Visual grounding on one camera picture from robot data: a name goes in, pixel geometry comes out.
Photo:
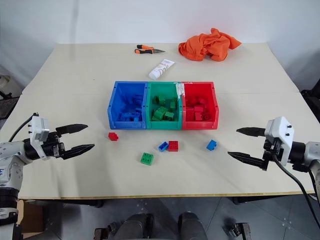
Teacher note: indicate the square green building block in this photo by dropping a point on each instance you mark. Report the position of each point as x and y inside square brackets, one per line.
[147, 158]

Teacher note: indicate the black background equipment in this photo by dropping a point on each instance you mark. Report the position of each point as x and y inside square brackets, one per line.
[312, 102]

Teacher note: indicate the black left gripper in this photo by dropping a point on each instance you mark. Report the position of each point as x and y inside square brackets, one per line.
[53, 147]

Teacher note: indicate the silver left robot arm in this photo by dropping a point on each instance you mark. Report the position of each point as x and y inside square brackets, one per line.
[11, 152]

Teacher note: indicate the red plastic bin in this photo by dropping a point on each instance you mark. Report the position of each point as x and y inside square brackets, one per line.
[200, 125]

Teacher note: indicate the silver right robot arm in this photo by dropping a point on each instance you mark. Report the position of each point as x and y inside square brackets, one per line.
[310, 152]

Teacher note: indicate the white squeeze tube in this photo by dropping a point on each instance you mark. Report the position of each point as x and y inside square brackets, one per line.
[161, 69]

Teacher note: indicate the square red building block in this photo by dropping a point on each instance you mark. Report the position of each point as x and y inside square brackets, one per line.
[173, 146]

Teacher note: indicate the dark rounded shape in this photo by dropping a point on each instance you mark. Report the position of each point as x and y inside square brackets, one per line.
[137, 226]

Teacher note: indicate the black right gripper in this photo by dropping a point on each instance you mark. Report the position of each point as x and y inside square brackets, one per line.
[271, 148]

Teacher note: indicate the orange black pliers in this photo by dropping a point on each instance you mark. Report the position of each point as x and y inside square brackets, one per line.
[145, 51]

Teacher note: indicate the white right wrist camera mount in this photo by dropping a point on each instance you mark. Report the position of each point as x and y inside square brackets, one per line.
[280, 130]

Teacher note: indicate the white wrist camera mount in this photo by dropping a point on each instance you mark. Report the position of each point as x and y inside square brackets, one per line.
[38, 127]
[280, 130]

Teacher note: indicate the black floor bracket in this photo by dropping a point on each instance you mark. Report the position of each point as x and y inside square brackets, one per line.
[106, 231]
[238, 230]

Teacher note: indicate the small blue building block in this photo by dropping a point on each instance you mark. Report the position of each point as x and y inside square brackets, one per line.
[163, 146]
[211, 145]

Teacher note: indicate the green plastic bin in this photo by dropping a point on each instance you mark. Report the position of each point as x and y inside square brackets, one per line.
[163, 125]

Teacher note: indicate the blue plastic bin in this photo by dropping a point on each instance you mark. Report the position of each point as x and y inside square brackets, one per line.
[126, 125]

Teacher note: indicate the brown cardboard box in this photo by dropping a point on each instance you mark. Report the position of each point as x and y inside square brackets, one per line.
[30, 217]

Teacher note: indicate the small red building block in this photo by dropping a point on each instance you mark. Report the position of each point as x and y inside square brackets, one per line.
[113, 136]

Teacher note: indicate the dark background stand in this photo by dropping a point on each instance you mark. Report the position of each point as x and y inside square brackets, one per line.
[6, 100]

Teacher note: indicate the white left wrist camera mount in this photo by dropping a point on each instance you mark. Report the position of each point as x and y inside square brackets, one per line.
[38, 127]

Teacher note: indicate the crumpled orange cloth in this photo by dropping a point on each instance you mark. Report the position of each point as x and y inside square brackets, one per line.
[207, 46]

